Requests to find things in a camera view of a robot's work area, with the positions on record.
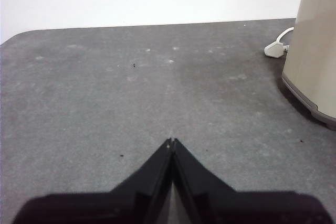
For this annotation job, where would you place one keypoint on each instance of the cream two-slot toaster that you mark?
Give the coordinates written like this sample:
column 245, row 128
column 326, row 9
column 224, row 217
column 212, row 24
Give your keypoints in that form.
column 312, row 51

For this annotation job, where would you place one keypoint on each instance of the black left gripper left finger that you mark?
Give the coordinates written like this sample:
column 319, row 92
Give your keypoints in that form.
column 110, row 208

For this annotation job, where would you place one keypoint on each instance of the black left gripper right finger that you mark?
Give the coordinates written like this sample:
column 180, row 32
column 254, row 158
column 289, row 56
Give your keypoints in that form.
column 249, row 208

